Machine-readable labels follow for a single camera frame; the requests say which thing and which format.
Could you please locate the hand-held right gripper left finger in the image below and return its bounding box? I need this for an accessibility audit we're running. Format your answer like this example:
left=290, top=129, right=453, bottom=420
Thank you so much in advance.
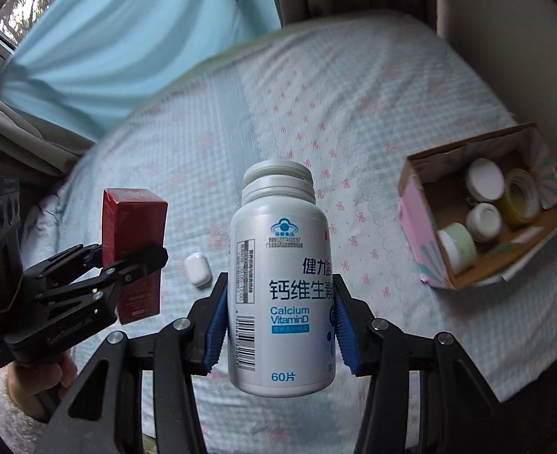
left=47, top=272, right=229, bottom=454

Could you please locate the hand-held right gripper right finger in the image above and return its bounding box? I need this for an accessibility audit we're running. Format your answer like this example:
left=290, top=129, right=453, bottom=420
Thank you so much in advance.
left=333, top=272, right=525, bottom=454

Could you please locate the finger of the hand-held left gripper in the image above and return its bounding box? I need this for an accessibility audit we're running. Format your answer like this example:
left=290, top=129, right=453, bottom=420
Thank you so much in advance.
left=47, top=272, right=229, bottom=454
left=37, top=245, right=169, bottom=311

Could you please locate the red cardboard carton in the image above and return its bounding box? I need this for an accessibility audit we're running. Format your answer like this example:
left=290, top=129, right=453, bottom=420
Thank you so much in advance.
left=101, top=188, right=169, bottom=325

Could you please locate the white pill bottle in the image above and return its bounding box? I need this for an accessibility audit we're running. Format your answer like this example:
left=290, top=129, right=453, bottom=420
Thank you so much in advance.
left=228, top=160, right=336, bottom=395

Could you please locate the cardboard box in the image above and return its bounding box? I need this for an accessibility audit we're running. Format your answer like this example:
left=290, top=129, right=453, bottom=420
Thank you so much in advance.
left=398, top=122, right=557, bottom=291

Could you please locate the green labelled jar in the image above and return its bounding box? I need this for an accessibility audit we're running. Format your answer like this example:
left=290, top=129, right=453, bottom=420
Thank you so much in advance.
left=437, top=222, right=478, bottom=270

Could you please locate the small white grey jar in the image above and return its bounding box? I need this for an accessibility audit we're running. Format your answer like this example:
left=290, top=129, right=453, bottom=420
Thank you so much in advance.
left=465, top=202, right=503, bottom=242

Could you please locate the white lidded jar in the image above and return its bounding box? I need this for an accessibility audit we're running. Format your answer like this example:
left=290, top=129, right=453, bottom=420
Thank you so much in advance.
left=465, top=157, right=506, bottom=203

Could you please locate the yellow tape roll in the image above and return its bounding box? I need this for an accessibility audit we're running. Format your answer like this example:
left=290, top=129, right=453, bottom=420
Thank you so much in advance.
left=498, top=168, right=541, bottom=225

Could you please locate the person's left forearm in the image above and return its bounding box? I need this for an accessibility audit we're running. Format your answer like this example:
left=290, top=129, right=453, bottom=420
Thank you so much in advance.
left=0, top=378, right=54, bottom=454

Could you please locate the person's left hand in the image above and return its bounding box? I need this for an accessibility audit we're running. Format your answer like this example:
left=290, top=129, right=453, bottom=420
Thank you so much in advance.
left=4, top=357, right=78, bottom=414

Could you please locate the white earbuds case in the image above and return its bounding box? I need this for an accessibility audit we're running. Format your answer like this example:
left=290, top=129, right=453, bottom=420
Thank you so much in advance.
left=185, top=254, right=212, bottom=287

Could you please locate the light blue hanging cloth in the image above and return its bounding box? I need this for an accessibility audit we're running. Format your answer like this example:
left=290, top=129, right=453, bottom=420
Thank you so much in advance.
left=0, top=0, right=282, bottom=145

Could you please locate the window with white frame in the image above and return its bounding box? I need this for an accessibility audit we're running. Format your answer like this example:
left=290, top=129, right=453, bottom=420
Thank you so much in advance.
left=0, top=0, right=62, bottom=87

